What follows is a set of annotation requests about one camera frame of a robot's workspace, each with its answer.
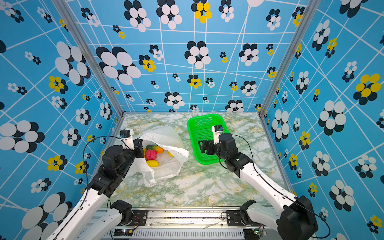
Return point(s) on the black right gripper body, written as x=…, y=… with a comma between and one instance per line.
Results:
x=221, y=154

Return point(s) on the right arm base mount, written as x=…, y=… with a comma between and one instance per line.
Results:
x=236, y=218

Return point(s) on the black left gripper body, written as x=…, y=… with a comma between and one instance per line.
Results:
x=130, y=156

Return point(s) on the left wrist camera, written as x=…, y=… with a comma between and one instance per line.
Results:
x=126, y=136

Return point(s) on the white plastic bag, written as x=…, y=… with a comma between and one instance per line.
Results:
x=168, y=139

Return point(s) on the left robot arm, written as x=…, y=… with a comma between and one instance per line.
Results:
x=117, y=161

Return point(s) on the orange toy mango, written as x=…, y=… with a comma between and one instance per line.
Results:
x=158, y=149

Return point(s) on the left aluminium frame post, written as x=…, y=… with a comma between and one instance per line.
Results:
x=80, y=40

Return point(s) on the yellow toy mango left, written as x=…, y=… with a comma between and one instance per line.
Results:
x=152, y=163

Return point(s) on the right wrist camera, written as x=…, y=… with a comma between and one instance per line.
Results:
x=217, y=130

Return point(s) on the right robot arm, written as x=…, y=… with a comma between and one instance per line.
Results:
x=291, y=216

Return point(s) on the aluminium frame post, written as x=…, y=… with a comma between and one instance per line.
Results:
x=296, y=40
x=80, y=40

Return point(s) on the green toy fruit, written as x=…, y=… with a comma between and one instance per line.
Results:
x=151, y=147

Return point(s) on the right aluminium frame post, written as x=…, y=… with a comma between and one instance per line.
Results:
x=296, y=40

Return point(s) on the pink toy fruit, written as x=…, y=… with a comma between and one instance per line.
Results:
x=151, y=155

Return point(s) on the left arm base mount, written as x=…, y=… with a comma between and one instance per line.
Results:
x=134, y=218

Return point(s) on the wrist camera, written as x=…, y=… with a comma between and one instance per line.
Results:
x=217, y=130
x=126, y=136

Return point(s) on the front aluminium rail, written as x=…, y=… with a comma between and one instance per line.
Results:
x=181, y=217

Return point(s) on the green plastic basket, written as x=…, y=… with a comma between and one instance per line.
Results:
x=200, y=129

